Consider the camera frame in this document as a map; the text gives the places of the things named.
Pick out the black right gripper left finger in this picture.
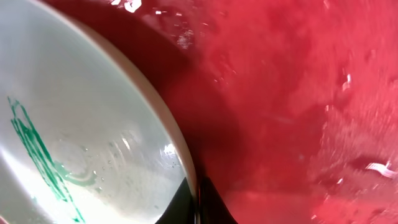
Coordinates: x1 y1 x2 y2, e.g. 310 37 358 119
155 179 195 224

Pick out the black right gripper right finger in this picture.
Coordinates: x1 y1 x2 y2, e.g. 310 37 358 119
199 177 238 224

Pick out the white plate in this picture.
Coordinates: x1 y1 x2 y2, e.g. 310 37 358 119
1 1 200 223

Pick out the red plastic tray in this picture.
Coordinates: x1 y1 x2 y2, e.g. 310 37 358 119
50 0 397 223

